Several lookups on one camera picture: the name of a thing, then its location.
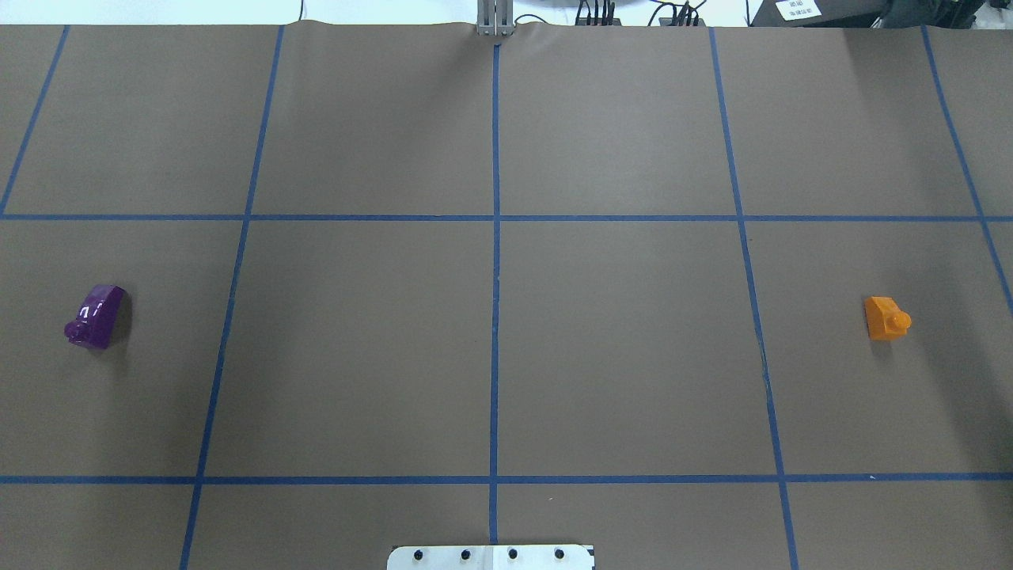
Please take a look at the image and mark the orange trapezoid block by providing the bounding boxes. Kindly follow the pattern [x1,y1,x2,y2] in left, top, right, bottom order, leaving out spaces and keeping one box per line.
[863,296,912,342]

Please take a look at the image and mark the purple trapezoid block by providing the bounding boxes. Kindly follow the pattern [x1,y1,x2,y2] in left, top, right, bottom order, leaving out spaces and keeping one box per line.
[63,284,127,351]

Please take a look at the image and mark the black box with label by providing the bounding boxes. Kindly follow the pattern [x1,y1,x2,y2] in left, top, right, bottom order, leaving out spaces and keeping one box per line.
[748,1,893,28]

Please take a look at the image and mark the aluminium frame post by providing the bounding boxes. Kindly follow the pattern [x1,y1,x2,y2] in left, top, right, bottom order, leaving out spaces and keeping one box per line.
[476,0,516,37]

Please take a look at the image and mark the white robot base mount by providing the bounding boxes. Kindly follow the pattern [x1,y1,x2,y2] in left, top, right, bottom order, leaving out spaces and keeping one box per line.
[386,544,597,569]

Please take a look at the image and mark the black cables behind table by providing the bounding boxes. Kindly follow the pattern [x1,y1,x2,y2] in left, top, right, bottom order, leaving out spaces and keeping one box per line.
[574,0,708,28]

